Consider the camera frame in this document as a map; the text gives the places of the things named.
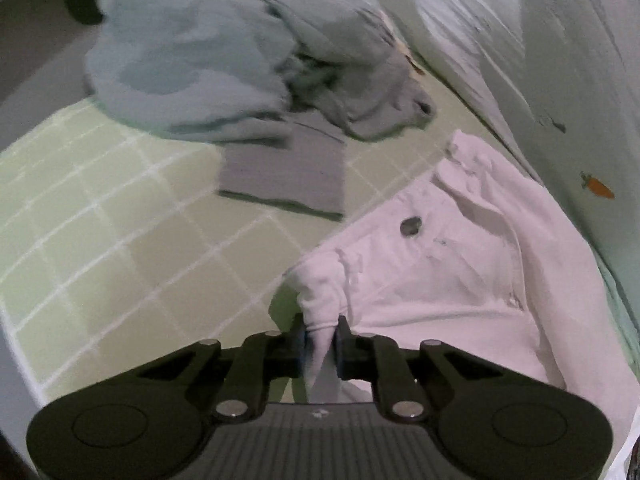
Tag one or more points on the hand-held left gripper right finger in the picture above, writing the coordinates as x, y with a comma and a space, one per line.
343, 352

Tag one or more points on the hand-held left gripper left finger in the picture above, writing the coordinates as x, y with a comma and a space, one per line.
299, 352

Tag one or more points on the white pants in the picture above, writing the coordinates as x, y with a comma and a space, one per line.
450, 285

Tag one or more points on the grey shirt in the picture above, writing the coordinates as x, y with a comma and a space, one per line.
290, 170

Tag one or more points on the green grid mat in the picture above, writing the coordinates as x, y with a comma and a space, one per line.
100, 220

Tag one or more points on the beige cloth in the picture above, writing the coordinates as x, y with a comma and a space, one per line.
407, 60

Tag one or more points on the blue-grey sweatshirt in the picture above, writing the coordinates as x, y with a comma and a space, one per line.
200, 50

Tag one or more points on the light blue printed bedsheet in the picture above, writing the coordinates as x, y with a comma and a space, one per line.
550, 60

